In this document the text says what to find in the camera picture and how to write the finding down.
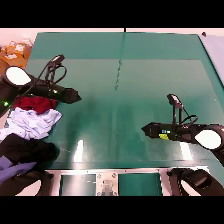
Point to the black garment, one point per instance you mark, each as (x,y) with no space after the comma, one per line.
(26,148)

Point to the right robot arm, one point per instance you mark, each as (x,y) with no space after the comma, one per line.
(206,136)

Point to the silver frame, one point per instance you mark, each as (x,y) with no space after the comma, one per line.
(106,181)

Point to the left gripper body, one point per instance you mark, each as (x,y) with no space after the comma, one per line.
(68,95)

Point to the white garment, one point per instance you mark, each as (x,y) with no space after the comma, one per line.
(30,123)

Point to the orange garment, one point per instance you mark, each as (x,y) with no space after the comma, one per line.
(15,55)

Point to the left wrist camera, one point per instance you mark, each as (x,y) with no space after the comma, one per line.
(55,65)

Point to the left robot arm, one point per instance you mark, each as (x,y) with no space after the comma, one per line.
(20,80)

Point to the red garment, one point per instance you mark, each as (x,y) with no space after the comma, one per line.
(36,103)

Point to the lavender garment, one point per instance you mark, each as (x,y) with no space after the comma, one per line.
(13,170)

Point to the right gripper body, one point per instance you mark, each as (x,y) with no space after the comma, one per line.
(155,130)

